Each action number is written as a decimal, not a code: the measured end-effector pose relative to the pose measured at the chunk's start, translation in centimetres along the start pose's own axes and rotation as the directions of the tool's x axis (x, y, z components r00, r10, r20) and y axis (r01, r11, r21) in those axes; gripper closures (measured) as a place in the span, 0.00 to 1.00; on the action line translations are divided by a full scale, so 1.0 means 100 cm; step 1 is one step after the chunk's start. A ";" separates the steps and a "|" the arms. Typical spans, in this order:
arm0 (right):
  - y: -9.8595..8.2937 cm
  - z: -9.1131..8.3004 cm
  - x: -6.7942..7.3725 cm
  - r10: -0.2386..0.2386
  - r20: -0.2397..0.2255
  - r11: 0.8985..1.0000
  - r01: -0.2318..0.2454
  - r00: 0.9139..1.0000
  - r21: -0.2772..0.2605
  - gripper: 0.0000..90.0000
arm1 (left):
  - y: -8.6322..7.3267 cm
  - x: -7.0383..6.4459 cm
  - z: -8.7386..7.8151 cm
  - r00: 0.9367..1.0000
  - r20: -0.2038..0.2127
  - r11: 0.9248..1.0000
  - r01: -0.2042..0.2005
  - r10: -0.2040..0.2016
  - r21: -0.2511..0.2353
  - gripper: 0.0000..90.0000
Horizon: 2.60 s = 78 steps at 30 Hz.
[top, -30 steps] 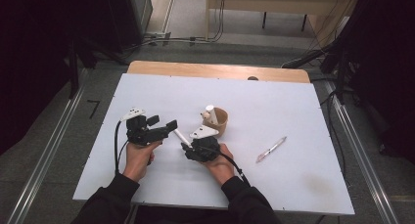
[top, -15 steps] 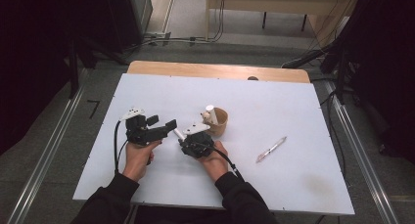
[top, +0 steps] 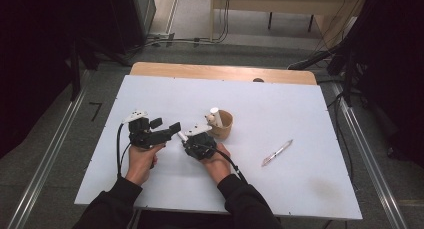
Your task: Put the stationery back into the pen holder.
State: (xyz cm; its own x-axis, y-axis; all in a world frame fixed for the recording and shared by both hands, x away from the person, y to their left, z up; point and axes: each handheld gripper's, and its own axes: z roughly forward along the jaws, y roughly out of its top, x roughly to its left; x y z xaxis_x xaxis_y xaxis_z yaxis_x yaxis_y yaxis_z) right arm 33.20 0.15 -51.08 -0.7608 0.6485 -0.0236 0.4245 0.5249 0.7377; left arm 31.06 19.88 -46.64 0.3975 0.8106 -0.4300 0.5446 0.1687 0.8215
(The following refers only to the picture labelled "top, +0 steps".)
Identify short thick white tube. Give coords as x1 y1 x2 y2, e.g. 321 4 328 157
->
209 106 224 128

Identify person's left hand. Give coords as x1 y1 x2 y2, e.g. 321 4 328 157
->
124 142 167 187

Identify black curtain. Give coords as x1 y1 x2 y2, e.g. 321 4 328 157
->
0 0 134 160
343 0 424 170

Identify right hand-held gripper cable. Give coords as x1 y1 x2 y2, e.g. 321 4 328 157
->
201 142 249 185

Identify hand-held gripper cable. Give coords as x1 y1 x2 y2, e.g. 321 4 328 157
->
115 122 133 178
201 142 249 185

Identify person's right hand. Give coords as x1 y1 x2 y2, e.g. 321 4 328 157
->
199 142 233 186

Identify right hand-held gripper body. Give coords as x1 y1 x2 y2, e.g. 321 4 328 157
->
182 122 218 162

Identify light wooden desk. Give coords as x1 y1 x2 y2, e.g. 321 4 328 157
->
209 0 369 48

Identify black metal stand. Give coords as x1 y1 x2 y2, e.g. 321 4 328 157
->
287 43 356 107
68 35 131 102

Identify black cable beside table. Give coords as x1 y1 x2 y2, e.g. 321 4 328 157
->
327 92 355 187

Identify aluminium floor rail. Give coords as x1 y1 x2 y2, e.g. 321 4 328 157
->
6 68 91 229
329 82 409 229

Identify black floor cables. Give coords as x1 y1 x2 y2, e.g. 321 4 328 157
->
126 0 232 57

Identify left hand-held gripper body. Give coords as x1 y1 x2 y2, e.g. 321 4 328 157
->
122 110 171 151

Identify beige cup with bear figure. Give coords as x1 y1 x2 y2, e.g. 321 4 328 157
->
204 109 234 141

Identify clear pen with frosted grip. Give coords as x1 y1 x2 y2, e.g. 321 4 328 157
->
261 138 294 168

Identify left hand-held gripper cable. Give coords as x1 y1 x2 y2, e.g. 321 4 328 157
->
115 122 133 178

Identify dark cabinet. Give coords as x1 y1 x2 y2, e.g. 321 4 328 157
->
113 0 157 55

